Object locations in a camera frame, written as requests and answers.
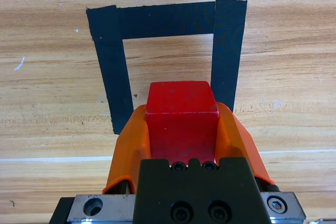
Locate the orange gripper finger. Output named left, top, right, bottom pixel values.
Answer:
left=214, top=102, right=276, bottom=185
left=102, top=104, right=152, bottom=195

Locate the red wooden block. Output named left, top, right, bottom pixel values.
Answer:
left=144, top=80, right=220, bottom=166

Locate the black tape square outline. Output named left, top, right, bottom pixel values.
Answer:
left=86, top=0, right=248, bottom=135

